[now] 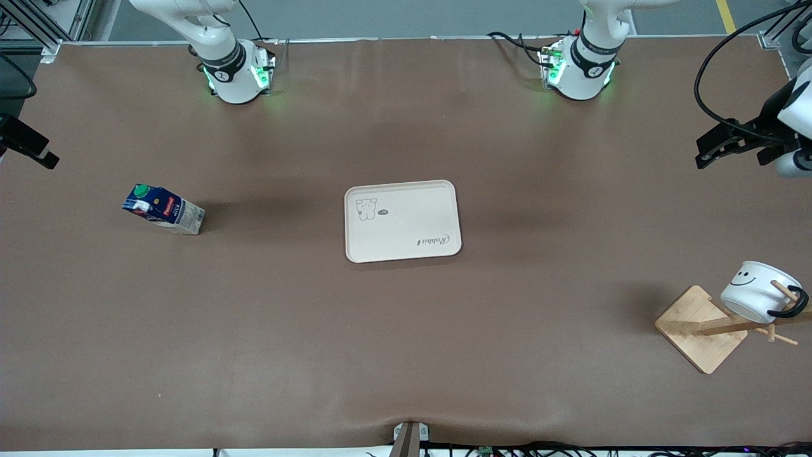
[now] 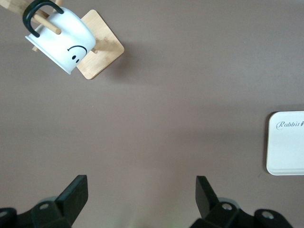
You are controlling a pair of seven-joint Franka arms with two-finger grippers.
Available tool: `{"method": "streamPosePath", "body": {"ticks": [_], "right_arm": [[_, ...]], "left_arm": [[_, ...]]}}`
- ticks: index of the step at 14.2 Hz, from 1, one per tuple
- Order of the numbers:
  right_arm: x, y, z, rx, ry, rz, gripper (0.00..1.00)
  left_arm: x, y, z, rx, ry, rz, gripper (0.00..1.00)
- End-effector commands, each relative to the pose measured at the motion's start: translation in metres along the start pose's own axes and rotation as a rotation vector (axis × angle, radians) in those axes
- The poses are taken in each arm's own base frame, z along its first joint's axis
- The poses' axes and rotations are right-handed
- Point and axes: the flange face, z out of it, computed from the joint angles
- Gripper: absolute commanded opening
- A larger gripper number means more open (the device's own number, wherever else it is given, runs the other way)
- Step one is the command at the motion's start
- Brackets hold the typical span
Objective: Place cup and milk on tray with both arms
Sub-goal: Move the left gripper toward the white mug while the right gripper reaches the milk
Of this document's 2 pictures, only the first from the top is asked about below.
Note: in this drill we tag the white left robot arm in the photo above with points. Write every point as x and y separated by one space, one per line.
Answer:
580 79

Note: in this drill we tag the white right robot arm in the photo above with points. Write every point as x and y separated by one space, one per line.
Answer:
235 82

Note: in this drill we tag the brown camera post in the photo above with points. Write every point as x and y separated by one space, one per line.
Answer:
406 444

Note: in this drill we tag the blue white milk carton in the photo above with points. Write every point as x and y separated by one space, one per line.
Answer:
168 212

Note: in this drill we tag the aluminium frame extrusion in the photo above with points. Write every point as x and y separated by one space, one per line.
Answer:
38 25
777 38

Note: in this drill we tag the wooden cup rack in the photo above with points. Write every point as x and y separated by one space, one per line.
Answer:
698 333

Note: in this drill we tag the beige rectangular tray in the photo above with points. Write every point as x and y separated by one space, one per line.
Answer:
406 235

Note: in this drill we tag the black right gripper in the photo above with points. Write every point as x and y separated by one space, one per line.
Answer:
18 138

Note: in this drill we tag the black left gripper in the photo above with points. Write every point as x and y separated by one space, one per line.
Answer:
763 129

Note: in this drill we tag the grey clamp bracket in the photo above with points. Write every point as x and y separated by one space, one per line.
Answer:
424 433

